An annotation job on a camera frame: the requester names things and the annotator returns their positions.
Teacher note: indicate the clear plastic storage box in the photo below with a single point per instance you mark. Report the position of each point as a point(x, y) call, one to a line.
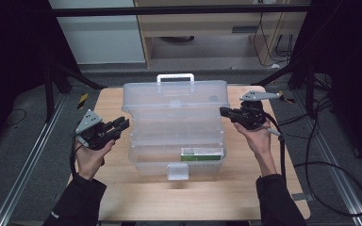
point(176, 125)

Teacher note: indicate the light wooden desk unit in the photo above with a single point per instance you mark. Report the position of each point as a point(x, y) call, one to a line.
point(207, 25)

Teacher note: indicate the green and white medicine box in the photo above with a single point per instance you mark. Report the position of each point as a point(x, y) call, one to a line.
point(201, 154)

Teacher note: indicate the black curtain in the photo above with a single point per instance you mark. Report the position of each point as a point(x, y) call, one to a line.
point(352, 62)
point(12, 62)

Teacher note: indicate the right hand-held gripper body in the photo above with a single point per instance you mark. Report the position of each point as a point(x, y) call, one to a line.
point(253, 114)

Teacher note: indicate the aluminium floor rail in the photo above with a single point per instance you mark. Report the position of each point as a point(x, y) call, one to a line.
point(28, 163)
point(333, 163)

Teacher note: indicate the person's right hand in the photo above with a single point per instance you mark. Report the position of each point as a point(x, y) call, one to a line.
point(259, 139)

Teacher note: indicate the yellow and black tape strip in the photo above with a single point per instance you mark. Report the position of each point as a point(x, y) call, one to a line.
point(288, 100)
point(82, 101)

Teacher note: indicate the grey tape piece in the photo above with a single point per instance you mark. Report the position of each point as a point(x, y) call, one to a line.
point(301, 196)

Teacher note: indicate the white cabinet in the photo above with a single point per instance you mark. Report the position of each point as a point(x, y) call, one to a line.
point(103, 37)

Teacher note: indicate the black metal stand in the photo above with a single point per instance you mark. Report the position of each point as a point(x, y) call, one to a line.
point(310, 91)
point(49, 94)

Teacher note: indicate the person's left hand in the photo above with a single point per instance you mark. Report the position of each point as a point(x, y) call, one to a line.
point(89, 161)

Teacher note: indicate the black horizontal metal bar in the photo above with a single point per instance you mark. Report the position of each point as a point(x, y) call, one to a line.
point(169, 11)

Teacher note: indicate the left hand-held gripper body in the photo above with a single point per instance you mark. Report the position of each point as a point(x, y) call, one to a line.
point(92, 135)

